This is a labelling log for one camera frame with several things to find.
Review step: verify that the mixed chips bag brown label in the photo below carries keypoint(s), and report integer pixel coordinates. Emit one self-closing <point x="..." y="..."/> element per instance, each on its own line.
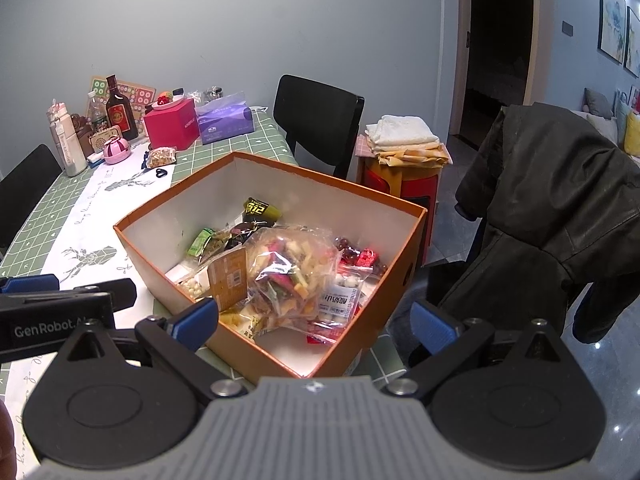
<point x="290" y="270"/>

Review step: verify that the black yellow snack packet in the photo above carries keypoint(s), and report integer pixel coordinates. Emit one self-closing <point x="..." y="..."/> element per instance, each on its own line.
<point x="260" y="208"/>

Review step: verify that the white thermos bottle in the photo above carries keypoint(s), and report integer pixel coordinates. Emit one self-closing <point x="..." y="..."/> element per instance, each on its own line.
<point x="67" y="145"/>

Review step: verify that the pink round container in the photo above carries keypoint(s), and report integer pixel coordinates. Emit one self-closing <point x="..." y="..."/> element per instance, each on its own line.
<point x="117" y="151"/>

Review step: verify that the black chair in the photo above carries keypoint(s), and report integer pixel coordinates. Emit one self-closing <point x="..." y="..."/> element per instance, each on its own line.
<point x="320" y="120"/>
<point x="25" y="185"/>

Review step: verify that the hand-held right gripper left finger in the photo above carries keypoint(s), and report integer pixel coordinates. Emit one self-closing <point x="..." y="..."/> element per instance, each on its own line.
<point x="192" y="319"/>

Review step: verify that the clear bag green label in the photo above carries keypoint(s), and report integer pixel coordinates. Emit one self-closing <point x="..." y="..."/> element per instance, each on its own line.
<point x="205" y="242"/>

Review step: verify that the dark wall switch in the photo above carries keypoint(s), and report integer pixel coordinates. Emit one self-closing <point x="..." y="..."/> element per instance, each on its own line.
<point x="568" y="28"/>

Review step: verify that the red plastic stool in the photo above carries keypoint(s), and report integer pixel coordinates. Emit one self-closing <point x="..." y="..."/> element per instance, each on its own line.
<point x="400" y="180"/>

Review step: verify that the small beige radio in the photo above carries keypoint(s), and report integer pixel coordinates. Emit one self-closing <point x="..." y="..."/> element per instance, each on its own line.
<point x="100" y="140"/>

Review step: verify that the folded yellow cloth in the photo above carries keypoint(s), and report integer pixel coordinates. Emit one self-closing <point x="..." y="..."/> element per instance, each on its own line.
<point x="415" y="155"/>

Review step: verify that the pink gift box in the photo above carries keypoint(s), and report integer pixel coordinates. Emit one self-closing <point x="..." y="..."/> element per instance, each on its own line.
<point x="170" y="125"/>

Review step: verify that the red snack packet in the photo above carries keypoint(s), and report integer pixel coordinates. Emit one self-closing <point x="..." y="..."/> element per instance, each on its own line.
<point x="317" y="339"/>

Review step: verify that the checkered puffed rice packet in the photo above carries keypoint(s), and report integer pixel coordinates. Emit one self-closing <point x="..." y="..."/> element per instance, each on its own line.
<point x="192" y="287"/>

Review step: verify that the purple tissue pack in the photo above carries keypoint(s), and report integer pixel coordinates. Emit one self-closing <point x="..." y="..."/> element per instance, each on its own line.
<point x="225" y="122"/>

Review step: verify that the orange cardboard box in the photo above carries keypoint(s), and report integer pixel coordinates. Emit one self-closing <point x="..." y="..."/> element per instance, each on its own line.
<point x="385" y="285"/>

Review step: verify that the yellow cushion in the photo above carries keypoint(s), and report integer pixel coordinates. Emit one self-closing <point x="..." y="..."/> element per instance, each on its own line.
<point x="632" y="132"/>

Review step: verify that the clear bag of white balls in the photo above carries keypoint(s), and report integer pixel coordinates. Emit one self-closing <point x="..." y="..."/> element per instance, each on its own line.
<point x="340" y="300"/>

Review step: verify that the folded white towel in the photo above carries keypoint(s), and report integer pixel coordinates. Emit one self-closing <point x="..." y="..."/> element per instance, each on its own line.
<point x="400" y="130"/>

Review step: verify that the small cola bottle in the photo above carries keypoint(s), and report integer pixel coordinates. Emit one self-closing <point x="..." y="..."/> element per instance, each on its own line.
<point x="350" y="250"/>

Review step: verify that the brown liquor bottle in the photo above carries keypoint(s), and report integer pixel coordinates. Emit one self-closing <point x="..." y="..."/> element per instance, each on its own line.
<point x="120" y="110"/>

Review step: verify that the small clear snack bag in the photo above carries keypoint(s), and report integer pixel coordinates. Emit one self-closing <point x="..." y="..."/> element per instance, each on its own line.
<point x="162" y="156"/>

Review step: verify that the golden crispy cake packet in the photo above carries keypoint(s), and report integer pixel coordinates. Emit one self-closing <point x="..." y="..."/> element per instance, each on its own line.
<point x="245" y="327"/>

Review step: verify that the brown wooden ornament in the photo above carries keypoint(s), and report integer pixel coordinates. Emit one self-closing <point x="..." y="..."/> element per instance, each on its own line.
<point x="79" y="127"/>

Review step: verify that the black scissors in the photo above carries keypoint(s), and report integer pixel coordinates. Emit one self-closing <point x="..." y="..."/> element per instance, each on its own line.
<point x="161" y="173"/>

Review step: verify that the dotted game card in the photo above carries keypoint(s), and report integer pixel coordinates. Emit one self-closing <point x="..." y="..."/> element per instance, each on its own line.
<point x="98" y="86"/>
<point x="142" y="95"/>

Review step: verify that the small blue white pack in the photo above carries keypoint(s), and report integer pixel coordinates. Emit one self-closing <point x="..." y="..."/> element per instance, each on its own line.
<point x="95" y="160"/>

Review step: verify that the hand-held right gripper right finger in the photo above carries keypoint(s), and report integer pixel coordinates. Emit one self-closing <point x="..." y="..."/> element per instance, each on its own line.
<point x="434" y="322"/>

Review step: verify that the grey cushion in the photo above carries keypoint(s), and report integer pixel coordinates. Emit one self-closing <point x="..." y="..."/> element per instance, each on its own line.
<point x="597" y="102"/>

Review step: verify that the white printed table runner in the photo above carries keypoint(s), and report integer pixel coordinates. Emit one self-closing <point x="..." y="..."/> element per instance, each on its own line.
<point x="100" y="210"/>

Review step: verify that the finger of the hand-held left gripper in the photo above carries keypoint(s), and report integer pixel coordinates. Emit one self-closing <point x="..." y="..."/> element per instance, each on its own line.
<point x="30" y="284"/>
<point x="115" y="292"/>

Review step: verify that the framed wall picture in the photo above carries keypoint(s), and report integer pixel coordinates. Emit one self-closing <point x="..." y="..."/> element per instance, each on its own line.
<point x="612" y="15"/>
<point x="632" y="42"/>

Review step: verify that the red ornament on plate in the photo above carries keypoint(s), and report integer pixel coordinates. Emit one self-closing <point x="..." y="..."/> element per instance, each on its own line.
<point x="165" y="100"/>

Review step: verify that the dark jacket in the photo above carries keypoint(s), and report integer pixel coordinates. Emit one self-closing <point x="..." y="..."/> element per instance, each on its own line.
<point x="540" y="200"/>

